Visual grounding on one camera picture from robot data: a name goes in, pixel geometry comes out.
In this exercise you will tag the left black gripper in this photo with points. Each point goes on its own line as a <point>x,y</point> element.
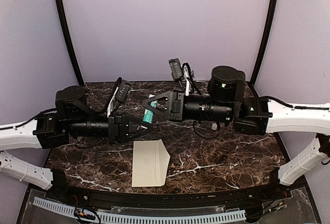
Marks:
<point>119,128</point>

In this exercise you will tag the left black frame post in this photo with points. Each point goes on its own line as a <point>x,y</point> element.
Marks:
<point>68,41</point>

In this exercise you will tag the small circuit board with wires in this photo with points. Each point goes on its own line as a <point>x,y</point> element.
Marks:
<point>84,214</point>

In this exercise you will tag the white slotted cable duct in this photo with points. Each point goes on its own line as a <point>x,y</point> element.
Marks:
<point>107,217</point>

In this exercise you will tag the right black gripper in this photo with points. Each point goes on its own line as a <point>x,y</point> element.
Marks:
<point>175,109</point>

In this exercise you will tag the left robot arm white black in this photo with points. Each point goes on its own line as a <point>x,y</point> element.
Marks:
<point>52,128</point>

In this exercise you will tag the black front table rail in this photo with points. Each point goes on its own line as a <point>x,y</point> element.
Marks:
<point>100,199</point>

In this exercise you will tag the black frame post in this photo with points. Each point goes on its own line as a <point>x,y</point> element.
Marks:
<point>263,42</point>
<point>68,41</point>

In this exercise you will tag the right black frame post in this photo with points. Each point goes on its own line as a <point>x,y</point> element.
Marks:
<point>263,42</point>

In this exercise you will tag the green white glue stick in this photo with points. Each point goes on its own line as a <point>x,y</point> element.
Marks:
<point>148,114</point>

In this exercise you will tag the cream paper envelope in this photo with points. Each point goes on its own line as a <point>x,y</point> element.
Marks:
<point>150,163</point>

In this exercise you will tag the white glue stick cap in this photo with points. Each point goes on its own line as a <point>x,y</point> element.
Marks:
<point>214,127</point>

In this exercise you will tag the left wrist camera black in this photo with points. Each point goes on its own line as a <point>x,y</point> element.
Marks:
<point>119,95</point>

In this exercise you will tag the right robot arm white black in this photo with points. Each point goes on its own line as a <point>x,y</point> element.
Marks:
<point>225,103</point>

